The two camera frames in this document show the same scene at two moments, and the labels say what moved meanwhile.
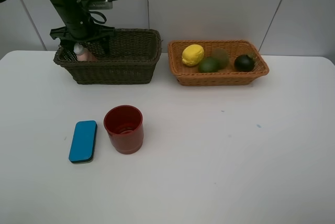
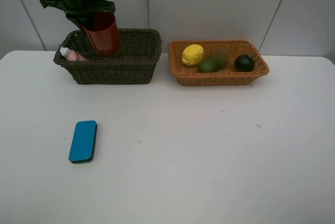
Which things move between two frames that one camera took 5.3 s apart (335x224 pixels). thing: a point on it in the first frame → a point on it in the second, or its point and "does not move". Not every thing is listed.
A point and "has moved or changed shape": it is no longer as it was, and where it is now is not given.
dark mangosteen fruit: [244, 63] does not move
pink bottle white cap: [84, 54] has moved or changed shape
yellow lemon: [192, 55] does not move
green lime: [208, 65] does not move
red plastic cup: [124, 124] has moved or changed shape
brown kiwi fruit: [221, 54] does not move
